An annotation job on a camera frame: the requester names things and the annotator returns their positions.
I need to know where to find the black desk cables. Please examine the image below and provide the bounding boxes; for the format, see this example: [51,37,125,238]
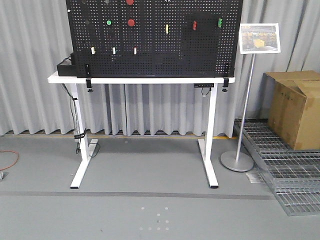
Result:
[61,83,101,158]

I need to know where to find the green toggle switch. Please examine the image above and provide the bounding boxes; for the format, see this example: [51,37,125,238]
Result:
[217,18,223,28]

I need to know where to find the desk control panel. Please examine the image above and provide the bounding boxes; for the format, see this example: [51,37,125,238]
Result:
[193,83,215,88]

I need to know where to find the lower red mushroom button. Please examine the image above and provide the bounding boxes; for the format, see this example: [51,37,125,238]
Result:
[127,19,136,27]

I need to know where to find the grey curtain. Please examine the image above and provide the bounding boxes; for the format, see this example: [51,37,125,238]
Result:
[0,0,320,136]

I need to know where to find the metal floor grating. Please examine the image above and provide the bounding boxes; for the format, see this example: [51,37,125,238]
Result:
[242,119,320,216]

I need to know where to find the black table clamp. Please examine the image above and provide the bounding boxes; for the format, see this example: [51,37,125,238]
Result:
[85,64,94,93]
[222,63,229,93]

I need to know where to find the upper red mushroom button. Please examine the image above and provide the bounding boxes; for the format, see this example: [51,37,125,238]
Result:
[126,0,135,6]

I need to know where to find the yellow toggle switch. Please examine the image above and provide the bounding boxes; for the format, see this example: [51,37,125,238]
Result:
[165,24,169,35]

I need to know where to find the orange cable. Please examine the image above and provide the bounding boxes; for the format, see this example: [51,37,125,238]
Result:
[0,150,20,172]

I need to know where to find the red toggle switch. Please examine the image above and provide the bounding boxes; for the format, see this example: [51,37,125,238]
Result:
[192,21,197,31]

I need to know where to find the right black table clamp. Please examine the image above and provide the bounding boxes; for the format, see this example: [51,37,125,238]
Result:
[222,63,229,93]

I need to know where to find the left black table clamp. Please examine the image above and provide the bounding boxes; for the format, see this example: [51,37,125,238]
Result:
[85,64,94,93]

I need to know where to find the red mushroom button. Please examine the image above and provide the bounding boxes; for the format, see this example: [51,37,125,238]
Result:
[127,19,136,27]
[126,0,135,6]

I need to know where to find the white standing desk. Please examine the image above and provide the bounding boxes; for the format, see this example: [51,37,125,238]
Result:
[47,72,236,189]

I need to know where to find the black perforated pegboard panel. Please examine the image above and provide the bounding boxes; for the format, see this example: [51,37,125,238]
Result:
[65,0,243,78]

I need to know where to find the black equipment box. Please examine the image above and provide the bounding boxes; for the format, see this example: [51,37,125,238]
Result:
[56,52,77,77]

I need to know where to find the silver sign stand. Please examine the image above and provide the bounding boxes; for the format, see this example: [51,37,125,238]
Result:
[220,23,281,173]

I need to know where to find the cardboard box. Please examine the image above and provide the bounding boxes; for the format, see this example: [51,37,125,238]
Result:
[264,70,320,150]

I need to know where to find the white yellow rocker switch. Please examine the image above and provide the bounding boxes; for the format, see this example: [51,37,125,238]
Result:
[91,46,96,55]

